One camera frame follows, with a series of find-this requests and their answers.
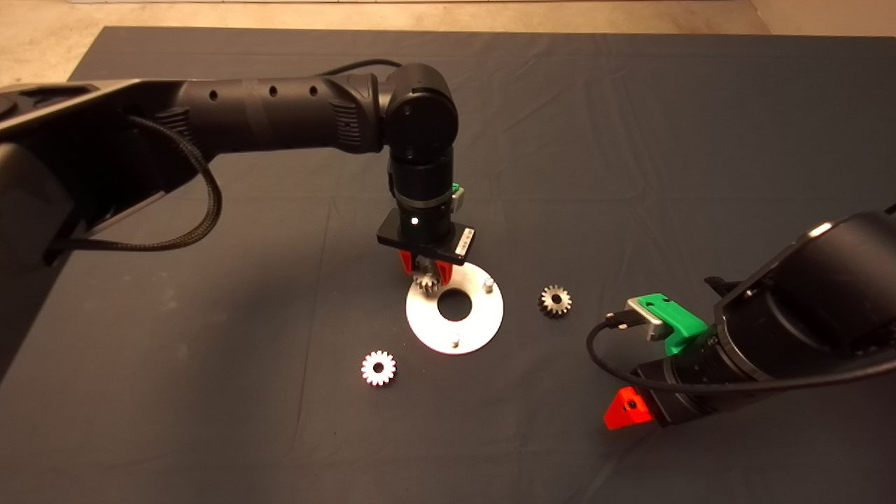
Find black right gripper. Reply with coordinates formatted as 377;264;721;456
603;343;733;431

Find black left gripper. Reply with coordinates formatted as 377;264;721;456
377;202;478;286

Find small steel planetary gear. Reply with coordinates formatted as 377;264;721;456
412;258;442;295
360;350;398;387
538;285;572;319

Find white round peg plate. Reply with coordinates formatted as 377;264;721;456
405;262;505;356

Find dark grey table cloth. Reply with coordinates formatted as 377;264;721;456
0;27;896;504

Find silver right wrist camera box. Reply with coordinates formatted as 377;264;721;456
625;296;670;342

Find green right camera mount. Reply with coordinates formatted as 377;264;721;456
640;293;708;354

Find black usb camera cable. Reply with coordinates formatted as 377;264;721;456
587;311;896;393

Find thin black camera cable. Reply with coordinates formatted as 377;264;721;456
318;59;404;77

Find black braided cable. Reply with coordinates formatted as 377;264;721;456
45;115;223;267

